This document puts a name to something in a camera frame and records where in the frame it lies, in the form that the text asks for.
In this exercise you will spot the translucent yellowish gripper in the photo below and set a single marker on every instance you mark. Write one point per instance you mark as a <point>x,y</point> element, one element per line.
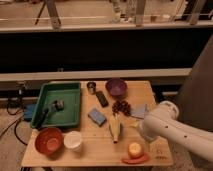
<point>146,146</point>

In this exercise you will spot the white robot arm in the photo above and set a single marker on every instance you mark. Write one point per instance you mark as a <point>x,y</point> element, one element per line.
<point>162,121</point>

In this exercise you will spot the green plastic tray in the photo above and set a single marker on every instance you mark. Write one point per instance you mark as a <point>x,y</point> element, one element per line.
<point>70,93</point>

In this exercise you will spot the grey blue cloth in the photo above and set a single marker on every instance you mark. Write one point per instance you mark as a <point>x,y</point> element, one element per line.
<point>139,112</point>

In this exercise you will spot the yellow corn cob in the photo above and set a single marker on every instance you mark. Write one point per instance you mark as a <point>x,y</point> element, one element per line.
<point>115,127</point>

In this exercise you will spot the dark red grapes bunch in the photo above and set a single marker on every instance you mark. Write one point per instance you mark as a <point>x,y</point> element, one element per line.
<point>122,106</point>

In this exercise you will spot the blue sponge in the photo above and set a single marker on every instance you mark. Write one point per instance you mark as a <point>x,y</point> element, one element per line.
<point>97,117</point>

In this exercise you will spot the black rectangular bar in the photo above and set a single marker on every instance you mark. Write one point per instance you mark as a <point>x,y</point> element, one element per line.
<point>102,99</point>

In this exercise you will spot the purple bowl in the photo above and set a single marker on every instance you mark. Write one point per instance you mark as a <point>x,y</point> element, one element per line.
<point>116,87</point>

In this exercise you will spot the white plastic cup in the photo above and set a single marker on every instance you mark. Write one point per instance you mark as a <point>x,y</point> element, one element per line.
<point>73,141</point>

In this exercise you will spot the small metal cup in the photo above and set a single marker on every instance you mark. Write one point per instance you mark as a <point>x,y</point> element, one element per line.
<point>91,86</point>

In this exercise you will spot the orange red bowl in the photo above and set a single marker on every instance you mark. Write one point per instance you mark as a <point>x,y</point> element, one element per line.
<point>48,141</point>

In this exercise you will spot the blue box beside table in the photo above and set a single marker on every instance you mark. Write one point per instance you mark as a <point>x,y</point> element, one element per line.
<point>28,113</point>

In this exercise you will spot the black handled dish brush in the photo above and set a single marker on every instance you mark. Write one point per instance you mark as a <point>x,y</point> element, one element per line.
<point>57,105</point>

